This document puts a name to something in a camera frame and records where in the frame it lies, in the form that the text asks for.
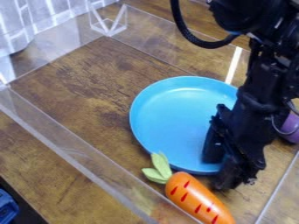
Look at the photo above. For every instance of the orange toy carrot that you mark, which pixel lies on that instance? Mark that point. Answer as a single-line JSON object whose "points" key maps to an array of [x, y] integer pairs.
{"points": [[187, 193]]}

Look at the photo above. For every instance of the white patterned curtain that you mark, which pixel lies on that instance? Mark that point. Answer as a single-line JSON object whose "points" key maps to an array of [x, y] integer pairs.
{"points": [[27, 17]]}

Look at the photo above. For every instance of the blue plastic plate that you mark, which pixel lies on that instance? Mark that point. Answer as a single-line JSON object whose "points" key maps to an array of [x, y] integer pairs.
{"points": [[170, 119]]}

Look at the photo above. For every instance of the purple toy eggplant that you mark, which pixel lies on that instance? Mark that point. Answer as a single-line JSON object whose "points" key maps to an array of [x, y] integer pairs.
{"points": [[290, 129]]}

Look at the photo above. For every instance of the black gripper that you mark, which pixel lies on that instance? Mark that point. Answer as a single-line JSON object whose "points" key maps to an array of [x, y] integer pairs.
{"points": [[240, 133]]}

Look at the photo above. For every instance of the clear acrylic enclosure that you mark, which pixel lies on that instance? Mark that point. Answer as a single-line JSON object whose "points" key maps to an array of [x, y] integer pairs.
{"points": [[69, 153]]}

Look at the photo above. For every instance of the blue object at corner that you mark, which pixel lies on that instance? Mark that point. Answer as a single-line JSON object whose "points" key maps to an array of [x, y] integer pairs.
{"points": [[9, 207]]}

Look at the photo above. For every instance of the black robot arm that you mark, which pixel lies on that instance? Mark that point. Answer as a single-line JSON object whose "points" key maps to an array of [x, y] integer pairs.
{"points": [[270, 21]]}

